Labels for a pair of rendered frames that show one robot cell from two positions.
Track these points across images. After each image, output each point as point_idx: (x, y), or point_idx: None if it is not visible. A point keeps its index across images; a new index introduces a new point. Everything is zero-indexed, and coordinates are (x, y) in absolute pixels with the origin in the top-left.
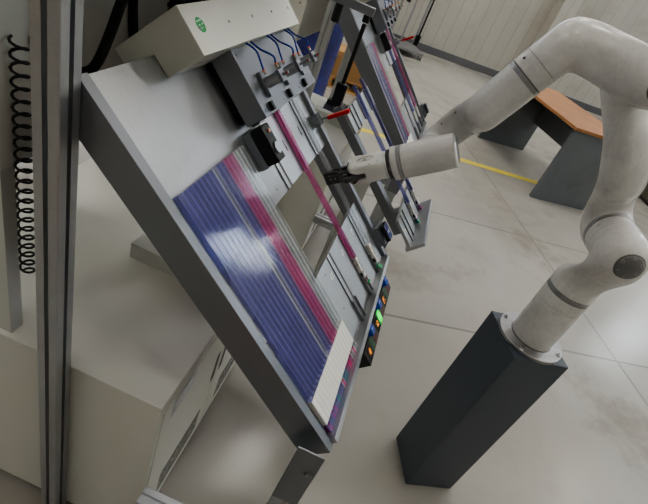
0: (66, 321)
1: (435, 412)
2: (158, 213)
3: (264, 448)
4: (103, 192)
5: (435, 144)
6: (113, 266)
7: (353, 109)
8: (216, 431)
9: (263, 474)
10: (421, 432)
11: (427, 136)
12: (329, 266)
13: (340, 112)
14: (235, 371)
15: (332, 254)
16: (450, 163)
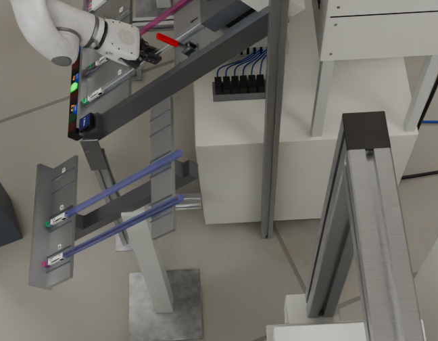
0: None
1: None
2: None
3: (144, 165)
4: (363, 88)
5: (61, 2)
6: (288, 27)
7: (165, 125)
8: (188, 158)
9: (136, 147)
10: (3, 197)
11: (69, 28)
12: (125, 10)
13: (165, 35)
14: (203, 219)
15: (126, 20)
16: None
